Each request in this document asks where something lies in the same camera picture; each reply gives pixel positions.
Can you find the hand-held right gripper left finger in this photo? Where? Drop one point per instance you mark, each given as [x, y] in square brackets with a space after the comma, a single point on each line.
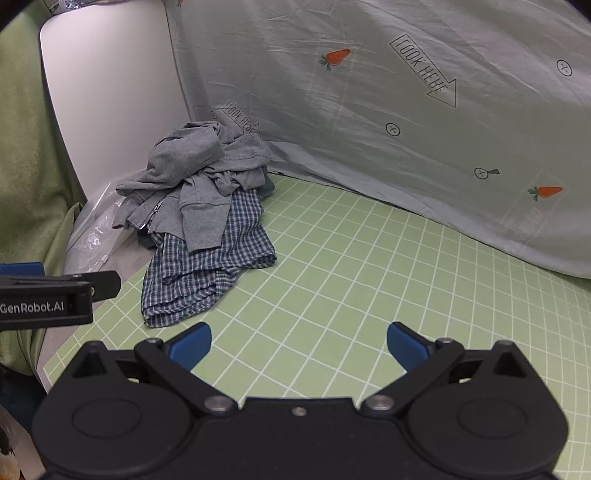
[193, 345]

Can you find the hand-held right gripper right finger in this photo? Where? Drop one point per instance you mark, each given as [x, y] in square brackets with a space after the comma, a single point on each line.
[406, 346]

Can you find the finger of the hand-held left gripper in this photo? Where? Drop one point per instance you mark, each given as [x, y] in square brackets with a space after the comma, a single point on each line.
[21, 269]
[104, 284]

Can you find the grey zip hoodie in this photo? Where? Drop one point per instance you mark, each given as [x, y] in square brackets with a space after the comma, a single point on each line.
[194, 157]

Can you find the clear plastic bag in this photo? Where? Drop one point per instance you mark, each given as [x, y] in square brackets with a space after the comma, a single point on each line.
[92, 235]

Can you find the blue plaid shirt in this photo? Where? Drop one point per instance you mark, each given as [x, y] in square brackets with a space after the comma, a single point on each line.
[207, 277]

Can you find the green grid mat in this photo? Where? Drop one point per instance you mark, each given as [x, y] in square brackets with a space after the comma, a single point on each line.
[346, 277]

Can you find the green cloth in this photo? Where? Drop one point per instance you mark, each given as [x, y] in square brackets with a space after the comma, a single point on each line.
[27, 161]

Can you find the white board panel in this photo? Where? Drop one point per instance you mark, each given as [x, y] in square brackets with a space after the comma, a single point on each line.
[106, 92]

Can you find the grey printed bed sheet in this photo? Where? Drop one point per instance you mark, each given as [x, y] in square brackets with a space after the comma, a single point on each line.
[369, 138]

